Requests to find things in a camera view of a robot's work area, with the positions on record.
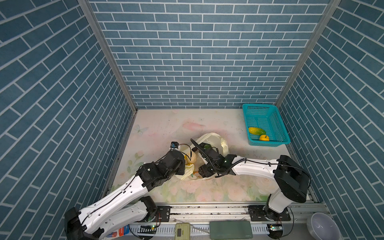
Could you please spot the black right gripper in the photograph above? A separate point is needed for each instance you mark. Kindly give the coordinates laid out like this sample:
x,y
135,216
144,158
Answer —
x,y
203,172

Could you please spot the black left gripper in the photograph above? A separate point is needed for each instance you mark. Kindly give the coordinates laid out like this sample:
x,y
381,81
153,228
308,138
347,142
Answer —
x,y
182,167

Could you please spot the yellow green mango toy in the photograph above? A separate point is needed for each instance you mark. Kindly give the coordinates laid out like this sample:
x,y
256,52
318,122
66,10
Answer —
x,y
256,131

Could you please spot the small orange toy fruit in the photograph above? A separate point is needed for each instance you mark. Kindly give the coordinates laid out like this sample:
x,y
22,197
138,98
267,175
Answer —
x,y
265,138

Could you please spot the beige toy fruit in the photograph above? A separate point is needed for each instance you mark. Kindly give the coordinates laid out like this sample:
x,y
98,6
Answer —
x,y
190,158

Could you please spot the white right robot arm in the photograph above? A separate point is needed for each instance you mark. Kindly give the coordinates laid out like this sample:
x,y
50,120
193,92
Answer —
x,y
292,180

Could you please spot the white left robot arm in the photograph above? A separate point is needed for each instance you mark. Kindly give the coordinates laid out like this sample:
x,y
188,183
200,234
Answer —
x,y
127,204

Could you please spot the small yellow-green timer box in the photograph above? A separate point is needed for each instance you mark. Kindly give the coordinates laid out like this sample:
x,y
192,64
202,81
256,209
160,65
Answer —
x,y
182,231

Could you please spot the teal perforated plastic basket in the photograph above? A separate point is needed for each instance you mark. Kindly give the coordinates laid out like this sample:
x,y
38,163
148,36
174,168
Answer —
x,y
268,118

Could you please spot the red white blue box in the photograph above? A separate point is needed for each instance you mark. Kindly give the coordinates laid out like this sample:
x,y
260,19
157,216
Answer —
x,y
119,233

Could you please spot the white bowl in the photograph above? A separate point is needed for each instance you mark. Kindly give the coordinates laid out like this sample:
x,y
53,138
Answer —
x,y
323,227

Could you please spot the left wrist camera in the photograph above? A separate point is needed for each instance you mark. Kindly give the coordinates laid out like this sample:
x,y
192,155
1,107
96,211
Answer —
x,y
174,146

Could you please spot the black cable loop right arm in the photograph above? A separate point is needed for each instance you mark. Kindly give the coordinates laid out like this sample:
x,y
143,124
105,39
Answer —
x,y
210,155

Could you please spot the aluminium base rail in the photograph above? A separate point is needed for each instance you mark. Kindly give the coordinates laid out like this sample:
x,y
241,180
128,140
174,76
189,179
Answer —
x,y
238,211

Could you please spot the aluminium corner post left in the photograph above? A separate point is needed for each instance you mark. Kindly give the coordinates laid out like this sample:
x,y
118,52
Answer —
x,y
92,20

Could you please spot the aluminium corner post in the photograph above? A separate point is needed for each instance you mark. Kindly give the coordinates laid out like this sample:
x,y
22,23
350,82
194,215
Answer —
x,y
318,30
92,20

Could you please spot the aluminium corner post right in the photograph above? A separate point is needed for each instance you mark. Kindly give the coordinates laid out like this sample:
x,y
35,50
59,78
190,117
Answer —
x,y
318,30

